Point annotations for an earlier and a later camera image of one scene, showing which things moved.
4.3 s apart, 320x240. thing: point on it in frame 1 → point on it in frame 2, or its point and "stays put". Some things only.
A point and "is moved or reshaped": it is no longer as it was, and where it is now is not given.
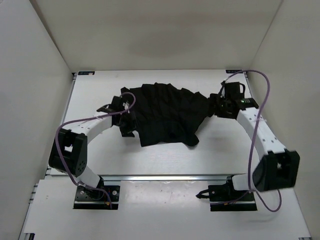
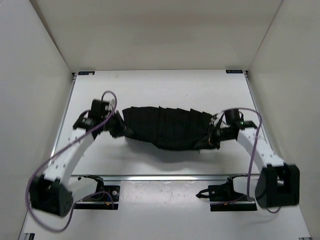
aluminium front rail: (158, 178) stays put
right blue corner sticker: (233, 71) stays put
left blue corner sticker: (86, 73) stays put
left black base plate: (87, 198) stays put
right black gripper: (214, 100) → (211, 141)
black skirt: (165, 113) is moved or reshaped
